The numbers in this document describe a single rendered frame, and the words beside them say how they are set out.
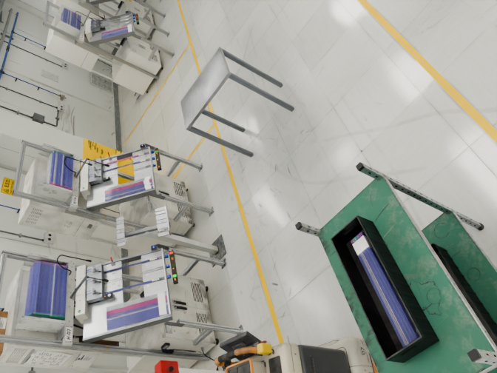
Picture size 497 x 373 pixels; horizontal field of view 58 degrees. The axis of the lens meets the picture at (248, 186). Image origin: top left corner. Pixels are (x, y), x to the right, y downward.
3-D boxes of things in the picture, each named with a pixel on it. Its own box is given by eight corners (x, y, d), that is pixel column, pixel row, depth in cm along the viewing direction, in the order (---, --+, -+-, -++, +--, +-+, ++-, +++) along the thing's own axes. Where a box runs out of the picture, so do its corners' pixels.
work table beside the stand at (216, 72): (294, 109, 432) (228, 72, 387) (251, 158, 466) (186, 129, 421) (282, 83, 462) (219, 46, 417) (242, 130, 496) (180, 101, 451)
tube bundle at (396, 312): (355, 243, 203) (350, 240, 201) (366, 233, 199) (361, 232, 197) (407, 348, 168) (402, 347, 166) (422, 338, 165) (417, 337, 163)
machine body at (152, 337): (208, 280, 460) (154, 269, 425) (222, 344, 412) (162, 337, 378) (176, 314, 490) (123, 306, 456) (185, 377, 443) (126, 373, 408)
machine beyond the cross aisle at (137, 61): (170, 29, 789) (61, -32, 683) (176, 52, 733) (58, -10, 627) (134, 88, 853) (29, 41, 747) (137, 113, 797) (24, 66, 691)
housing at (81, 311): (91, 272, 403) (85, 264, 393) (91, 321, 370) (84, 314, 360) (82, 274, 403) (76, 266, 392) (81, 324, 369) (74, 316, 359)
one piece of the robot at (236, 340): (243, 363, 271) (214, 344, 265) (282, 348, 249) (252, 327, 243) (238, 381, 263) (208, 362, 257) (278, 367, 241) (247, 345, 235)
